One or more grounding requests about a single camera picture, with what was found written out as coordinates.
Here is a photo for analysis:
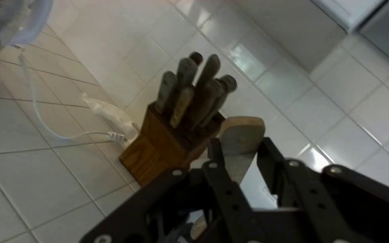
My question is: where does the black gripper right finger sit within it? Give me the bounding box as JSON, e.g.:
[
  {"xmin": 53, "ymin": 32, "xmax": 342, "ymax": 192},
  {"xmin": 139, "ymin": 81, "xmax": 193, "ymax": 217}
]
[{"xmin": 256, "ymin": 135, "xmax": 389, "ymax": 243}]

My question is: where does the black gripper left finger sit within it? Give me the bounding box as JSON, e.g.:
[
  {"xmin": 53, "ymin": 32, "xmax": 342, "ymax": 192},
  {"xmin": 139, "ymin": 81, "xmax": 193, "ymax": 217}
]
[{"xmin": 80, "ymin": 136, "xmax": 256, "ymax": 243}]

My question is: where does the wooden spoon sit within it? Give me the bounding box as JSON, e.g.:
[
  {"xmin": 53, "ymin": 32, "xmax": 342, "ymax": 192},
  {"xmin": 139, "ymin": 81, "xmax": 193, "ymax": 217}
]
[{"xmin": 216, "ymin": 115, "xmax": 266, "ymax": 186}]

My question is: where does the wooden knife block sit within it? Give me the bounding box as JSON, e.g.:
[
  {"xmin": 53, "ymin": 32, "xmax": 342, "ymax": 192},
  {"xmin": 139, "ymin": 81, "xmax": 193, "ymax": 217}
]
[{"xmin": 119, "ymin": 101, "xmax": 227, "ymax": 188}]

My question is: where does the white range hood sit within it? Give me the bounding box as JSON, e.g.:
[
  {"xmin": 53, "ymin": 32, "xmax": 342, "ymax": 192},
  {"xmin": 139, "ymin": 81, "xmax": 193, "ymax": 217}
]
[{"xmin": 358, "ymin": 0, "xmax": 389, "ymax": 76}]

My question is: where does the white upper cabinet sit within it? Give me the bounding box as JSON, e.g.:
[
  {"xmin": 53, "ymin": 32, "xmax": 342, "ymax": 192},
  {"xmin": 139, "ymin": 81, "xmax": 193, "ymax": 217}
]
[{"xmin": 227, "ymin": 0, "xmax": 388, "ymax": 73}]

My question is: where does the brown-handled knife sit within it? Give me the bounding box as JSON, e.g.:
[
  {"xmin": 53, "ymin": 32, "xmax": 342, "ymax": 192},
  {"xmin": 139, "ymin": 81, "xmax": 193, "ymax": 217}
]
[{"xmin": 169, "ymin": 85, "xmax": 196, "ymax": 130}]

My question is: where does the grey-handled knife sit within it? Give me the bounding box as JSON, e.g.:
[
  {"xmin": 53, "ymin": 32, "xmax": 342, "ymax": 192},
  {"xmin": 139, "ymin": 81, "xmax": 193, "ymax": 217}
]
[
  {"xmin": 189, "ymin": 80, "xmax": 226, "ymax": 130},
  {"xmin": 188, "ymin": 50, "xmax": 206, "ymax": 66},
  {"xmin": 154, "ymin": 70, "xmax": 180, "ymax": 115},
  {"xmin": 176, "ymin": 57, "xmax": 199, "ymax": 89},
  {"xmin": 207, "ymin": 73, "xmax": 239, "ymax": 125},
  {"xmin": 196, "ymin": 53, "xmax": 222, "ymax": 89}
]

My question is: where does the white power cord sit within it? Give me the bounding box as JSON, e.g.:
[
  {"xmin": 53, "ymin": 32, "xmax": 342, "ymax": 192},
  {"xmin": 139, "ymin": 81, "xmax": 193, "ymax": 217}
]
[{"xmin": 18, "ymin": 53, "xmax": 139, "ymax": 147}]

